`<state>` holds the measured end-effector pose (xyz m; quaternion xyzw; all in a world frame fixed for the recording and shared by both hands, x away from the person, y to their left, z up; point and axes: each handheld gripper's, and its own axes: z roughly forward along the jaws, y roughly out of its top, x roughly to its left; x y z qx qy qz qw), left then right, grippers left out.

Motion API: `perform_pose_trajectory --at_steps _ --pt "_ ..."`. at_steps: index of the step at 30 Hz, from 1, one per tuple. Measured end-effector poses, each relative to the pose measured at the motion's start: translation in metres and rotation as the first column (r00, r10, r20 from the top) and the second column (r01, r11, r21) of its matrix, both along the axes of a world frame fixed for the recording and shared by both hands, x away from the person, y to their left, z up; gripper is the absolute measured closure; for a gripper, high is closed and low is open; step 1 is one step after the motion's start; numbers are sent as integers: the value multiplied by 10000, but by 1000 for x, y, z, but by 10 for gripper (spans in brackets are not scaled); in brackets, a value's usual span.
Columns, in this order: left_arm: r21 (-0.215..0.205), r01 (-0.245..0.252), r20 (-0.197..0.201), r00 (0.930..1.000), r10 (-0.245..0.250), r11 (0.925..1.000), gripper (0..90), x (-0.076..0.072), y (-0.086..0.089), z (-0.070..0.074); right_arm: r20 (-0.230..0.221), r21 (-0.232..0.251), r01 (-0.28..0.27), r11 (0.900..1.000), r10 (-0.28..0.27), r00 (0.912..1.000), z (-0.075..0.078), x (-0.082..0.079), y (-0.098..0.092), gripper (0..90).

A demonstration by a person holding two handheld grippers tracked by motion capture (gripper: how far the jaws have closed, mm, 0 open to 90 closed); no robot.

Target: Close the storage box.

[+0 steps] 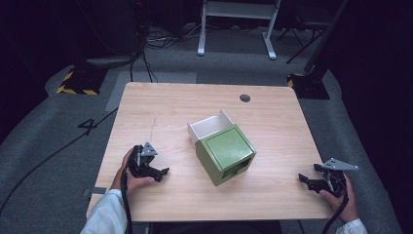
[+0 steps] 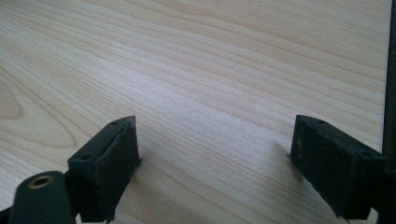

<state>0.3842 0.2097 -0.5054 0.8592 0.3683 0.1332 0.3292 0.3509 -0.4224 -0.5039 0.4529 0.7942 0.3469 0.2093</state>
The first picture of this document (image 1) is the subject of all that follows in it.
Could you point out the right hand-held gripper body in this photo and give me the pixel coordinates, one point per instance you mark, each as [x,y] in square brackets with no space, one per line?
[336,182]

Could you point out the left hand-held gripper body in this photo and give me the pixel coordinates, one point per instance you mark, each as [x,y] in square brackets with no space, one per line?
[139,162]

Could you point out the white drawer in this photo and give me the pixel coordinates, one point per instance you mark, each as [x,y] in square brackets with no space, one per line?
[211,126]

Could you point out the green drawer cabinet box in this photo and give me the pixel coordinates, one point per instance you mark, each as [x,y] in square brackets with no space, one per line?
[227,152]

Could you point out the person's left hand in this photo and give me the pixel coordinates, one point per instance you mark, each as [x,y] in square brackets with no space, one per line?
[133,183]

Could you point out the person's right hand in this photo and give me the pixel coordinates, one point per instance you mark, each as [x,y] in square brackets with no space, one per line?
[347,204]

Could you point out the grey tape strip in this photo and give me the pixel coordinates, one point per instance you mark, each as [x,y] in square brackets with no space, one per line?
[97,190]

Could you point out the black yellow striped stand base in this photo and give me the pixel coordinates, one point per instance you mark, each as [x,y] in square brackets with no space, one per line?
[308,86]
[82,81]

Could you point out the grey slanted stand pole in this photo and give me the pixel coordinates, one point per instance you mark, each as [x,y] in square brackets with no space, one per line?
[324,42]

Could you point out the black tripod stand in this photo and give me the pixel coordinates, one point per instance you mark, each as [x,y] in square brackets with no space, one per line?
[305,35]

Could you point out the white metal stand frame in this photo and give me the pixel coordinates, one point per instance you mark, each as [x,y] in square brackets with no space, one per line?
[240,9]

